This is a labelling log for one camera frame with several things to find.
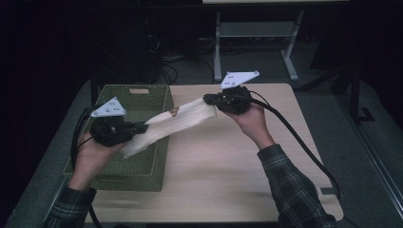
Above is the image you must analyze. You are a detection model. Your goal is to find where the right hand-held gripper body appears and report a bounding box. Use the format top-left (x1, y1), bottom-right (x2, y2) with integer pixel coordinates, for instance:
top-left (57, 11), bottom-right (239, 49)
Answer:
top-left (214, 70), bottom-right (260, 115)

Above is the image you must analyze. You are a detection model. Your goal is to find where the green woven basket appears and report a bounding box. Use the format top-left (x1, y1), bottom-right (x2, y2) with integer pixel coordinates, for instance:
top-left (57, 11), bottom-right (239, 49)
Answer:
top-left (62, 84), bottom-right (175, 193)

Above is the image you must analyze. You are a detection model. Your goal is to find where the person's left hand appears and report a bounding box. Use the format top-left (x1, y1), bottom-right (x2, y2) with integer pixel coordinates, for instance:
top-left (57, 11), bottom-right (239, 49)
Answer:
top-left (67, 131), bottom-right (128, 192)

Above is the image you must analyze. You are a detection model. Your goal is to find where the cream cloth garment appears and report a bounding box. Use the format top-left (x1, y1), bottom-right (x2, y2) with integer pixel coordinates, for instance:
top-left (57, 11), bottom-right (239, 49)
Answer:
top-left (120, 96), bottom-right (219, 160)

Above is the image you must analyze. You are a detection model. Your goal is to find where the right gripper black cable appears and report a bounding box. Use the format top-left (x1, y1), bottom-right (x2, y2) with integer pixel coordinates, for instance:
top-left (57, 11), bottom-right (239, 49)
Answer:
top-left (248, 89), bottom-right (344, 200)

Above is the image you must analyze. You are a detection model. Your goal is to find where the black metal stand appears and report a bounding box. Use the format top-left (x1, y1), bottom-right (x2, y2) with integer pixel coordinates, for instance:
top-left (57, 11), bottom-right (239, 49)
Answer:
top-left (331, 61), bottom-right (375, 125)

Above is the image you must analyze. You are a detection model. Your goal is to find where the white metal stand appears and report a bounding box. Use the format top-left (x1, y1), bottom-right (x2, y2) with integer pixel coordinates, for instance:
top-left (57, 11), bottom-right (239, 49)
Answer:
top-left (212, 9), bottom-right (305, 84)

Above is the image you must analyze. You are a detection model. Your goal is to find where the black table leg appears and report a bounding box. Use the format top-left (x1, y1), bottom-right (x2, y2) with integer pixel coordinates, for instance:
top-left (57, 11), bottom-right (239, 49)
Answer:
top-left (79, 70), bottom-right (100, 121)

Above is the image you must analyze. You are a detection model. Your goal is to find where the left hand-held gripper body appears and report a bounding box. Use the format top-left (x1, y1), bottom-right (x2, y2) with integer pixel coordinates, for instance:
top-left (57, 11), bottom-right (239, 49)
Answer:
top-left (89, 96), bottom-right (135, 147)

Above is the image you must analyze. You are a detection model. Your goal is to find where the person's right hand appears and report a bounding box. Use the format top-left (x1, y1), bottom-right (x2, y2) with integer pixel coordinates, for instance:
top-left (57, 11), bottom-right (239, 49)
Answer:
top-left (224, 102), bottom-right (277, 151)

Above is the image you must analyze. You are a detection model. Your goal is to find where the metal floor rail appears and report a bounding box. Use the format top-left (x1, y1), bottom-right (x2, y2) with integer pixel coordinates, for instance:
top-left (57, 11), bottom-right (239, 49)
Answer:
top-left (40, 177), bottom-right (72, 228)
top-left (336, 93), bottom-right (403, 219)

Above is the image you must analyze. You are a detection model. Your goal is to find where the tangle of floor cables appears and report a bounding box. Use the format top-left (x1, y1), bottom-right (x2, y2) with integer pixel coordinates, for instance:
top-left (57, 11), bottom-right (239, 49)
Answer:
top-left (144, 32), bottom-right (217, 86)

